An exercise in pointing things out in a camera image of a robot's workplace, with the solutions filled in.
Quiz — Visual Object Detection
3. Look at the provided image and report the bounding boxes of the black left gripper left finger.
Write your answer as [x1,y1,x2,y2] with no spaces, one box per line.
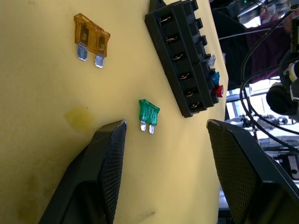
[38,119,128,224]

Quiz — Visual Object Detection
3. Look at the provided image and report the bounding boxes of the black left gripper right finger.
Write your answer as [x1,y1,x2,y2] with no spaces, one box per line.
[206,119,299,224]

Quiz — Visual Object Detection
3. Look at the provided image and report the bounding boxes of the small green blade fuse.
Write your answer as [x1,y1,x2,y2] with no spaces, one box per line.
[138,98,161,135]

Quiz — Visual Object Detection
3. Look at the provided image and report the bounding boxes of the small red blade fuse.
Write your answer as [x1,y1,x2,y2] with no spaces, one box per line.
[211,84,224,98]

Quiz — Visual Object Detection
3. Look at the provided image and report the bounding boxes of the small blue blade fuse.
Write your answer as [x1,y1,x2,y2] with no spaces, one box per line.
[209,71,221,87]

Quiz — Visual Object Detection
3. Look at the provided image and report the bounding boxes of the black fuse box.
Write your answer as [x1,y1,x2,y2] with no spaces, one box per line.
[144,0,221,119]

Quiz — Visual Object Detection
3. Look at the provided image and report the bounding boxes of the large orange blade fuse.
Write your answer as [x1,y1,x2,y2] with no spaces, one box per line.
[73,13,111,69]

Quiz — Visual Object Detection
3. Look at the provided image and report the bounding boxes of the person in dark clothes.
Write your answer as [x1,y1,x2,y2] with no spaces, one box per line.
[211,2,292,91]

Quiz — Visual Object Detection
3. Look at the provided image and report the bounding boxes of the black cable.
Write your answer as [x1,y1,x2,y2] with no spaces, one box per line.
[240,10,299,154]

